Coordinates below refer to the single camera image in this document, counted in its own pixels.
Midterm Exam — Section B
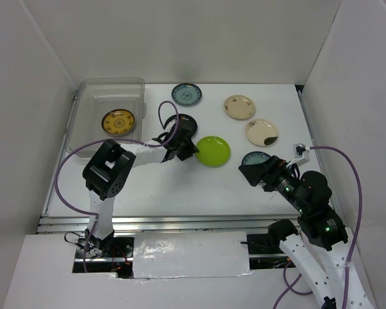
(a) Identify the blue floral plate far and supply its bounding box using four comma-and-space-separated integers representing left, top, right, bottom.
171, 83, 203, 106

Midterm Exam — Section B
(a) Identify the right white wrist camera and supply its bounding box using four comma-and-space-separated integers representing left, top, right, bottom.
291, 144, 310, 166

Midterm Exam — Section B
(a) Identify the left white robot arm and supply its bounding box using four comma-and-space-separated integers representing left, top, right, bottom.
82, 115, 199, 257

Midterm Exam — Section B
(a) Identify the white cover sheet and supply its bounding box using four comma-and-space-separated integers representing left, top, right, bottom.
133, 232, 252, 279

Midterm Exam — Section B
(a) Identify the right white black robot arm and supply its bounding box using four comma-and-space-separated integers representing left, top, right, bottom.
239, 156, 373, 308

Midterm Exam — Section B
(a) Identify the cream plate with floral marks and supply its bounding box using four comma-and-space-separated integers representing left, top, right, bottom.
224, 95, 256, 120

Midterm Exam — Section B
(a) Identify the black glossy plate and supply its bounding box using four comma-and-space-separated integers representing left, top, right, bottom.
163, 113, 198, 137

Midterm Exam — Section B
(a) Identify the aluminium rail frame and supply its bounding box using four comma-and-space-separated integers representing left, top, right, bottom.
35, 84, 338, 281

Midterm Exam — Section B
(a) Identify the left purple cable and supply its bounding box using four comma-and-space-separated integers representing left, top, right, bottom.
54, 100, 181, 273

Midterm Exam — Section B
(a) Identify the blue floral plate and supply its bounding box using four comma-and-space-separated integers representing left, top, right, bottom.
241, 151, 271, 165
171, 83, 203, 106

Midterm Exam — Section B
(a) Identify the blue floral plate near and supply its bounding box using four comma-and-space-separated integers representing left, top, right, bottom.
241, 151, 271, 165

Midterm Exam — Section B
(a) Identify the lime green plate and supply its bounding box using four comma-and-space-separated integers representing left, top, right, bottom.
196, 136, 231, 167

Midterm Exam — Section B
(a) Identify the clear plastic bin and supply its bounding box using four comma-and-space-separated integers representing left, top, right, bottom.
64, 77, 146, 153

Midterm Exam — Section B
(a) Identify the cream plate black patch right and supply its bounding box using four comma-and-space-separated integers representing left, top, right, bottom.
245, 118, 279, 147

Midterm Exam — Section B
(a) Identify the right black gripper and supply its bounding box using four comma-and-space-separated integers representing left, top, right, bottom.
238, 153, 308, 211

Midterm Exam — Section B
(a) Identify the yellow patterned plate brown rim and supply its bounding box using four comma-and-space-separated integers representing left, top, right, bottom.
101, 109, 136, 136

